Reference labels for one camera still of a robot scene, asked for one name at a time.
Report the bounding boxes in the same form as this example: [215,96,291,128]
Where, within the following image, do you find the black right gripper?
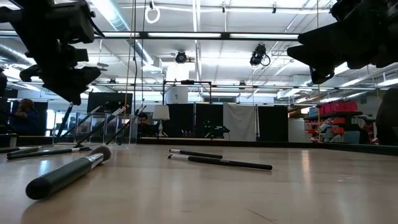
[286,0,398,85]

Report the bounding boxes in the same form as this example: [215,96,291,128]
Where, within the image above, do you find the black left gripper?
[12,14,102,105]

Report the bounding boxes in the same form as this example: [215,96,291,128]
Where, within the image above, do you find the clear acrylic brush organizer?
[53,111,139,146]

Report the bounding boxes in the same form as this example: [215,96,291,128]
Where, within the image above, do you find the thick black makeup brush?
[25,146,113,201]

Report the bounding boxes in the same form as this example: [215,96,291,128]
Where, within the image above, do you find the bin rack with coloured bins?
[303,100,377,144]

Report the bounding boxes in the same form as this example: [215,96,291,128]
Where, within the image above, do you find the person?
[10,98,42,137]
[137,112,150,138]
[375,88,398,146]

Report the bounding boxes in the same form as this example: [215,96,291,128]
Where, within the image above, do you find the black partition panel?
[167,103,224,139]
[257,105,289,142]

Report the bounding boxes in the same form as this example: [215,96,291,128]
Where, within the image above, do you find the white trapezoid shade lamp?
[152,104,171,138]

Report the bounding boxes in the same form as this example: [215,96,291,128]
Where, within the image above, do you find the black overhead bar with lights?
[0,30,398,41]

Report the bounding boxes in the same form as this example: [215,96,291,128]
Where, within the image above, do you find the white hanging cloth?
[223,103,257,142]

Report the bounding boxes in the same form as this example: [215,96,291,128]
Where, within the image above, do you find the white box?
[165,86,189,105]

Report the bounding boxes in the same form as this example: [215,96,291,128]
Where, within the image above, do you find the black device on stand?
[204,125,231,139]

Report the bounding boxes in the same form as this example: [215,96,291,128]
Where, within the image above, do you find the black wall screen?
[86,91,134,121]

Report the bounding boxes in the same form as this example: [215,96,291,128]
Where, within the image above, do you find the thin hanging cord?
[315,0,323,141]

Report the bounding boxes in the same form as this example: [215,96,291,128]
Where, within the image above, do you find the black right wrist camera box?
[330,0,364,21]

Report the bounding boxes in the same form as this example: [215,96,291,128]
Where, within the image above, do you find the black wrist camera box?
[330,0,364,21]
[51,1,96,44]

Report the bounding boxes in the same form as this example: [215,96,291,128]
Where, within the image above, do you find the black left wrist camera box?
[51,1,96,44]

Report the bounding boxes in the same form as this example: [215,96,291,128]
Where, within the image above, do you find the black ceiling camera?
[249,43,271,68]

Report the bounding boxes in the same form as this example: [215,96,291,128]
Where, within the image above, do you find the black hanging cord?
[132,0,138,116]

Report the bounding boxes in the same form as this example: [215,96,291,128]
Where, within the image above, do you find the white cable ring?
[144,0,161,24]

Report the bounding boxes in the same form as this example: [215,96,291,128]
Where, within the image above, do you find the black aluminium table frame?
[0,133,398,156]

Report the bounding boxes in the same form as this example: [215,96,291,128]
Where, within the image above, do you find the round black overhead camera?
[175,50,188,65]

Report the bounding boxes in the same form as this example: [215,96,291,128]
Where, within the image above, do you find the black background rig frame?
[162,80,213,105]

